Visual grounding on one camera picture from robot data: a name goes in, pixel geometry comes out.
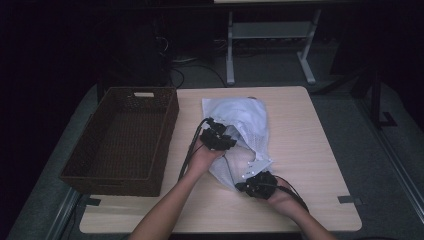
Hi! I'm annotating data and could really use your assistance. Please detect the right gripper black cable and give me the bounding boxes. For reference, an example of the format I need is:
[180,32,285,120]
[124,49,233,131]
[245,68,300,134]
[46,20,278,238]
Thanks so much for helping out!
[263,181,310,213]

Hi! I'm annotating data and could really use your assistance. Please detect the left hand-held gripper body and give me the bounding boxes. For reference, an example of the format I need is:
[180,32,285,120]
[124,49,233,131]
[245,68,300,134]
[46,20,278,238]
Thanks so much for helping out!
[199,118,234,152]

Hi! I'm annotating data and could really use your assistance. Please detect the white metal desk frame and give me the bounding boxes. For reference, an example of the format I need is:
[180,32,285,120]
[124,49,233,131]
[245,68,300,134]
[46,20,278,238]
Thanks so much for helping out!
[213,0,323,86]

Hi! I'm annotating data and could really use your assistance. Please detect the person's right hand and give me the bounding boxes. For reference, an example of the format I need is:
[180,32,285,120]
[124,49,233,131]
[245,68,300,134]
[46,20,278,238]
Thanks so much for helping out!
[267,178,303,216]

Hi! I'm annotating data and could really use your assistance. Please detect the metal floor rail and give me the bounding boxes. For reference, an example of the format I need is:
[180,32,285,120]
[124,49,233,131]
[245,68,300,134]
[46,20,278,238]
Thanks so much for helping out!
[353,99,424,223]
[44,187,83,240]

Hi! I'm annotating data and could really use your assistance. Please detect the dark brown woven basket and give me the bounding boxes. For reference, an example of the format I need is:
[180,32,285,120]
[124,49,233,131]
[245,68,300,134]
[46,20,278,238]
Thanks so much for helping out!
[59,86,180,198]

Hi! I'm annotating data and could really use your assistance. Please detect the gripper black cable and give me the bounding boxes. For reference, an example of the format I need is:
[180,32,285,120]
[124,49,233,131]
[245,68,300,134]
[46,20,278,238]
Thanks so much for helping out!
[263,181,310,213]
[178,117,214,182]

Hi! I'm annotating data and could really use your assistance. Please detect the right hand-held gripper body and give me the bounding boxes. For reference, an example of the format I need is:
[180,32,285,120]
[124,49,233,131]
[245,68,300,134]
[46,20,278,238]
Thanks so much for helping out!
[242,159,279,200]

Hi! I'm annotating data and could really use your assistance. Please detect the black metal stand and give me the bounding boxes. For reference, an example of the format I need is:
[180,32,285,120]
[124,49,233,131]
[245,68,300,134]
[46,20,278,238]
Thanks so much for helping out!
[364,68,398,129]

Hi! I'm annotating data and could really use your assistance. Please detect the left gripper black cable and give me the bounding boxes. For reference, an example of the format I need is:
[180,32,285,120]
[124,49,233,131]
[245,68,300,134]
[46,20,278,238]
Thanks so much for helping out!
[178,117,214,182]

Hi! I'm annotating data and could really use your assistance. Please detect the white mesh laundry bag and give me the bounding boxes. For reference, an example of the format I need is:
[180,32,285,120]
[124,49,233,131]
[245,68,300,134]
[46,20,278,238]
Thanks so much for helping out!
[201,97,274,192]

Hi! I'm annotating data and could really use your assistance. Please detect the grey tape strip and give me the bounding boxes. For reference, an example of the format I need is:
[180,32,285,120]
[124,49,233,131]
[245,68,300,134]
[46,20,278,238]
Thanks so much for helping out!
[337,195,363,205]

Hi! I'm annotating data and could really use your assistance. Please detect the person's left hand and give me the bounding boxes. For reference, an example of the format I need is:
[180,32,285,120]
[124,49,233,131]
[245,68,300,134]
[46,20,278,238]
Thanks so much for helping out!
[187,139,226,178]

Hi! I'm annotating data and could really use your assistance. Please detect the black floor cable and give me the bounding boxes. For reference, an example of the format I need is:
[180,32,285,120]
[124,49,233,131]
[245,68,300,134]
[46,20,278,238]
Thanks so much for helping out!
[169,59,228,89]

